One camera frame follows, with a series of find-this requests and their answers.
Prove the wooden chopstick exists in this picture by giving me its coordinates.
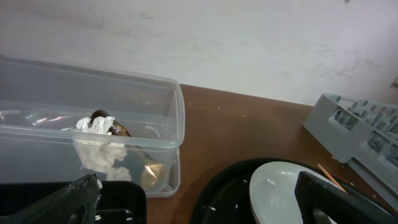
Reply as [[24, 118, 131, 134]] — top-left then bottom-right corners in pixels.
[[317, 164, 347, 194]]

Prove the gold snack wrapper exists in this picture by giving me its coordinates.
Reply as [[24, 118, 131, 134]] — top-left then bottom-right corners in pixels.
[[90, 109, 165, 189]]

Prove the grey dishwasher rack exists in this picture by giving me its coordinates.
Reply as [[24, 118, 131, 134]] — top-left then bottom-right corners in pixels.
[[303, 94, 397, 209]]

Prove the black rectangular tray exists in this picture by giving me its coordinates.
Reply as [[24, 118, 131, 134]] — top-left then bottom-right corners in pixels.
[[1, 181, 147, 223]]

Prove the grey plate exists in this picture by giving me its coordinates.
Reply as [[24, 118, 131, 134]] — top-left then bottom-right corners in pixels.
[[249, 162, 331, 224]]

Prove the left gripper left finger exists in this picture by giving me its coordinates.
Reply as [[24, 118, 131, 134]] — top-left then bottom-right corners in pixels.
[[1, 174, 100, 223]]

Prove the clear plastic bin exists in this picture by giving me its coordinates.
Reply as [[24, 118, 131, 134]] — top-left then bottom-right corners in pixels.
[[1, 56, 185, 197]]

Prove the white tissue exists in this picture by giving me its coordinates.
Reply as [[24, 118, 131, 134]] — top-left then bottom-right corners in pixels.
[[73, 116, 132, 181]]

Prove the round black tray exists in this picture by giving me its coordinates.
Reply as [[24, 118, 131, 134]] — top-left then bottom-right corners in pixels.
[[189, 157, 386, 224]]

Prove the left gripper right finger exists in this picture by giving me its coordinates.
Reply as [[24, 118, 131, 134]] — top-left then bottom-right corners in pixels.
[[295, 171, 397, 224]]

